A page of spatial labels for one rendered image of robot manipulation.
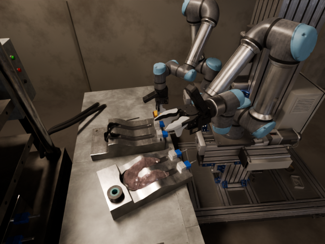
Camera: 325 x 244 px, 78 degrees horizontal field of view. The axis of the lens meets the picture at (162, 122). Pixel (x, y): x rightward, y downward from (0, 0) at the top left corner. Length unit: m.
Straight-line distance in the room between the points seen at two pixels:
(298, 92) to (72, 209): 1.47
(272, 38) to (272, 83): 0.18
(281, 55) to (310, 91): 0.65
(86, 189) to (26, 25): 2.44
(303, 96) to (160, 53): 2.09
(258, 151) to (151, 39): 2.17
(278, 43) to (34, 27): 2.89
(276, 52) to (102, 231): 1.14
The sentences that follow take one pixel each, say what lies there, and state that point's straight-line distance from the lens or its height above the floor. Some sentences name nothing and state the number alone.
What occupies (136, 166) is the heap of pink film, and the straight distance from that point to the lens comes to 1.23.
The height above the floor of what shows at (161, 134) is 0.92.
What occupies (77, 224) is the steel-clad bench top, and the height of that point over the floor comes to 0.80.
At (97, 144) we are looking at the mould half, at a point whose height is 0.86.
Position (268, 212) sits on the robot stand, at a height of 0.23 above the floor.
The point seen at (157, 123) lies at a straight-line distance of 1.47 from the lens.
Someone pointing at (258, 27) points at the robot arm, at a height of 1.65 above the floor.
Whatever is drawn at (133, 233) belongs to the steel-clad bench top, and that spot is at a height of 0.80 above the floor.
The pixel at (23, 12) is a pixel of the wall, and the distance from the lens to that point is 3.25.
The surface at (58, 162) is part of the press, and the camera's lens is 1.56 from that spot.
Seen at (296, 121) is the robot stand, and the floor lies 1.01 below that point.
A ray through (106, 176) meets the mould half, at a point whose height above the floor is 0.91.
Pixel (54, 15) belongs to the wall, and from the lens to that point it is 3.11.
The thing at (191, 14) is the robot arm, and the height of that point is 1.58.
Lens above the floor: 1.89
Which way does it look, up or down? 41 degrees down
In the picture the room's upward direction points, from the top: straight up
